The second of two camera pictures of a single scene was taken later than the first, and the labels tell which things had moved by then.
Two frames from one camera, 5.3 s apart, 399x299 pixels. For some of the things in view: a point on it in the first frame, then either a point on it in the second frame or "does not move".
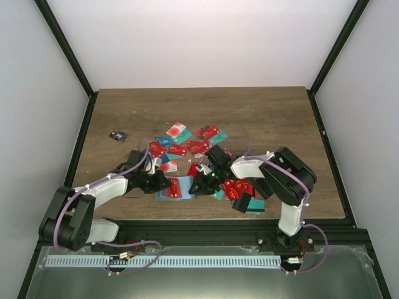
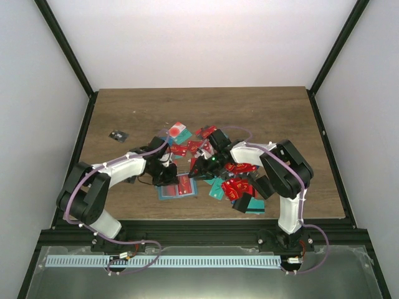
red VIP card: [232, 188] does not move
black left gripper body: [151, 185] -> [161, 176]
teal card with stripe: [255, 207] does not move
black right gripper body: [212, 184] -> [211, 168]
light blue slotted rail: [168, 261] does not move
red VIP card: [175, 189] -> [184, 184]
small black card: [119, 136] does not move
